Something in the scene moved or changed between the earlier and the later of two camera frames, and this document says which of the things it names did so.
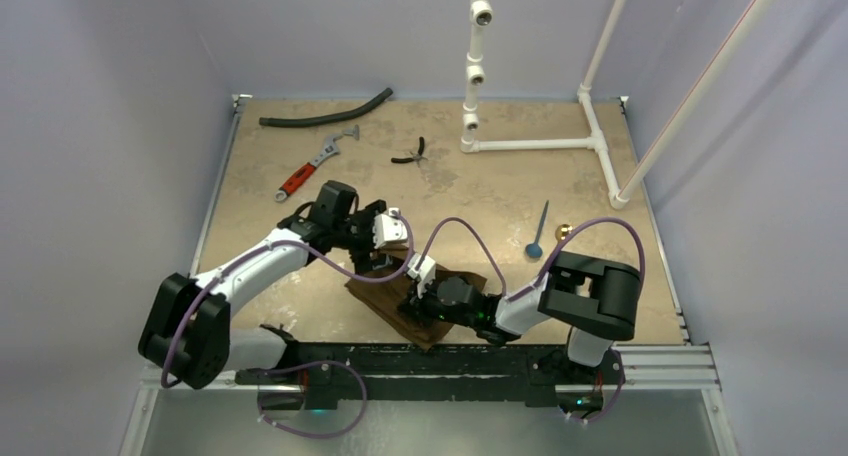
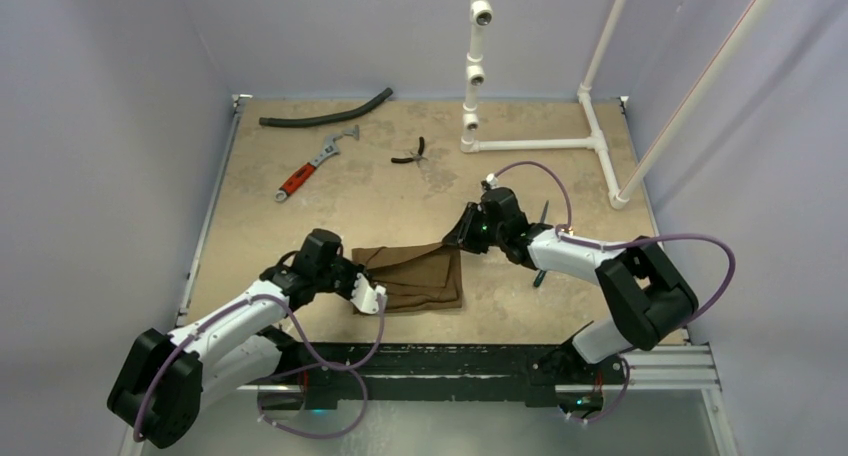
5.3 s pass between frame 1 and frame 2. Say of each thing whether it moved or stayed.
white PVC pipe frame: stayed
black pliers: stayed
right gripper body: moved
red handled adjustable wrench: stayed
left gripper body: moved
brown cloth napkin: moved
